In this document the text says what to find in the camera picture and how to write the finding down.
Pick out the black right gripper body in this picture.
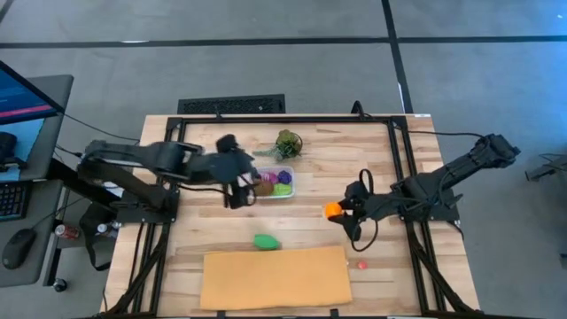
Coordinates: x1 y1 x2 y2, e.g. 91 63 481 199
345 180 392 223

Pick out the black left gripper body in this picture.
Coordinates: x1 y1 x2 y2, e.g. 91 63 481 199
190 149 260 210

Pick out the brown toy kiwi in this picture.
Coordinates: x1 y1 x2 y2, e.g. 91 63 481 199
254 179 276 198

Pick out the orange toy fruit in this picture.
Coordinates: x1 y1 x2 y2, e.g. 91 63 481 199
324 201 345 220

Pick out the clear plastic tupperware container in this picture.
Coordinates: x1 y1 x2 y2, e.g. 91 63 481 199
254 165 297 200

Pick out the potted green succulent plant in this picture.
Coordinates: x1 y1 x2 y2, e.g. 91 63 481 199
252 128 305 163

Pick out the green ribbed toy vegetable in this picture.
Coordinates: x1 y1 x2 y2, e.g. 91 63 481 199
252 233 282 252

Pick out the black floor vent grille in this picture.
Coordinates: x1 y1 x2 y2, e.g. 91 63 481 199
176 93 287 115

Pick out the orange waffle cloth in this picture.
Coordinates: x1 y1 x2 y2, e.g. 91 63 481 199
198 245 353 311

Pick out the white paper sheet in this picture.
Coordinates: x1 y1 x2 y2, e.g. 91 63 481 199
102 179 130 198

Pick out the small plastic bottle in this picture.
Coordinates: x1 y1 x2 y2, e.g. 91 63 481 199
96 221 123 236

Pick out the black desk support bar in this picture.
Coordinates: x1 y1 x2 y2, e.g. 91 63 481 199
48 157 123 209

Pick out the red soda can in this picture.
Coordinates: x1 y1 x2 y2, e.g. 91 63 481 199
54 224 81 240

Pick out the grey desk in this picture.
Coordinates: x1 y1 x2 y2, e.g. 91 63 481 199
0 74 74 288

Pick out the black keyboard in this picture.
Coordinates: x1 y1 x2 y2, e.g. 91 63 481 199
0 182 28 222

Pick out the black rounded object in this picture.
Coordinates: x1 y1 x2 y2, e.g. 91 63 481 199
0 131 27 173

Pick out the computer monitor with blue screen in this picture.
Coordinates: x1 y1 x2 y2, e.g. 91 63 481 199
0 59 66 126

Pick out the black computer mouse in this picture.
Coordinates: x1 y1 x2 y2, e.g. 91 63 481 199
0 229 35 271

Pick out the black right gripper loop cable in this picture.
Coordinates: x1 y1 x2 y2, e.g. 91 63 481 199
349 167 380 253

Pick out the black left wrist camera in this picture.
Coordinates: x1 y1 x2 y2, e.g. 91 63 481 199
215 134 239 154

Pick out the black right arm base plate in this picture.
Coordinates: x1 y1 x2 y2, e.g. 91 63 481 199
396 185 461 222

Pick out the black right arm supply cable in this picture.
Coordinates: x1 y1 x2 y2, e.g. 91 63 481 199
352 100 486 139

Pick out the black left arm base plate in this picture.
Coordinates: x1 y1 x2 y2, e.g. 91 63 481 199
115 189 181 224

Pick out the thin black monitor cable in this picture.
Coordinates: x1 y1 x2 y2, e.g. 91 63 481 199
59 113 142 144

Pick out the black bag with strap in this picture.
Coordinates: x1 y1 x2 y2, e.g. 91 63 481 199
79 203 119 272

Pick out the thin black floor cable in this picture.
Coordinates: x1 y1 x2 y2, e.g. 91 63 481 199
55 140 88 160

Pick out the black floor stand with cable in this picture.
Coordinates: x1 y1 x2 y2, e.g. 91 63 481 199
521 152 567 218

